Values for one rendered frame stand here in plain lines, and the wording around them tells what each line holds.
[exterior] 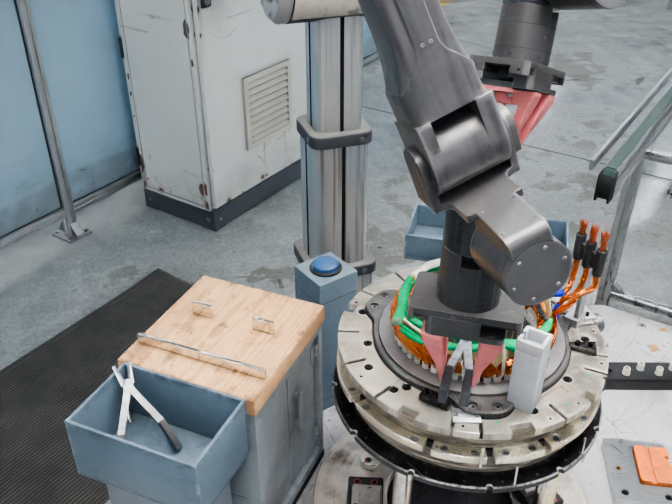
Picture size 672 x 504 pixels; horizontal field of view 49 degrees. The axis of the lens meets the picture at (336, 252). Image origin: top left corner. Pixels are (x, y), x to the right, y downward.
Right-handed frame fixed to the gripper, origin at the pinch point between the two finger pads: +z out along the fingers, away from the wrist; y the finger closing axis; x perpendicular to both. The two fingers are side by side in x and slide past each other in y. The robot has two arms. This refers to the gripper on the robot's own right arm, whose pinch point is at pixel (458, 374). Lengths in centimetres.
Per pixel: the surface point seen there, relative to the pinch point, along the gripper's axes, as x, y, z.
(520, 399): 4.8, 6.5, 5.7
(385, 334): 12.7, -9.5, 6.1
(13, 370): 103, -149, 112
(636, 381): 50, 28, 35
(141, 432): 1.5, -37.2, 18.5
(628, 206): 177, 41, 60
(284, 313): 18.5, -24.2, 9.7
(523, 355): 4.7, 6.0, -0.1
